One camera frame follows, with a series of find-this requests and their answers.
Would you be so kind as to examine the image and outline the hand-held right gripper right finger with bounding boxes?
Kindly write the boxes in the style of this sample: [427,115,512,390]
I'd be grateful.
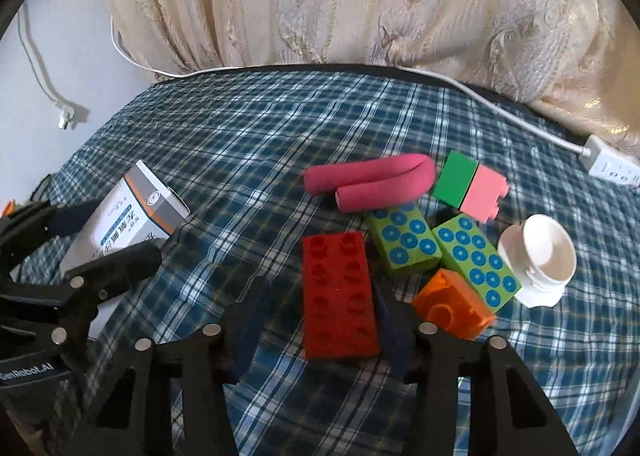
[372,286,576,456]

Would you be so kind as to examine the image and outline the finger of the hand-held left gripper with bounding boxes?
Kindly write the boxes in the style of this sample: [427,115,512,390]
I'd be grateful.
[50,239,163,372]
[0,201,103,282]

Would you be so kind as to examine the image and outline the pink foam roller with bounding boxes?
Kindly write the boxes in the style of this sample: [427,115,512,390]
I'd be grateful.
[303,153,437,213]

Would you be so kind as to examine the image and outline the white medicine box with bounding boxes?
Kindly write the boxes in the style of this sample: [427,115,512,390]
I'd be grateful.
[60,159,191,332]

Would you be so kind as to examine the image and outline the white plastic cup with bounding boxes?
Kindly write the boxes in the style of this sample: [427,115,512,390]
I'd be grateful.
[497,213,577,308]

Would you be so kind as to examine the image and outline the red toy building block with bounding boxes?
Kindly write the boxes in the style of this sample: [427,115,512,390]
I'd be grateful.
[301,231,383,361]

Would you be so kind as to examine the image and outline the white wall plug with cable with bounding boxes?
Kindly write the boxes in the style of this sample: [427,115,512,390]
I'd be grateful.
[17,6,81,132]

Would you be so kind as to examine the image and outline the green and pink toy block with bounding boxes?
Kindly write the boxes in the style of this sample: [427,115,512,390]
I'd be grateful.
[432,150,508,223]

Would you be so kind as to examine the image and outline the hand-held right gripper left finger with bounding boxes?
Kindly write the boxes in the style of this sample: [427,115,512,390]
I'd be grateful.
[75,276,273,456]

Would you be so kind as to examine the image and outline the green block with blue dots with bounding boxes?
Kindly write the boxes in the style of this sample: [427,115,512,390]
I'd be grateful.
[432,213,523,315]
[364,206,443,277]

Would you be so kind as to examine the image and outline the white power strip cable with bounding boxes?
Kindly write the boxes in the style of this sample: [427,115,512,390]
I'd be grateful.
[110,19,588,154]

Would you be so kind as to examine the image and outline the orange toy building block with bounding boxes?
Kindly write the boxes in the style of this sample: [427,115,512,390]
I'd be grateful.
[411,269,497,341]

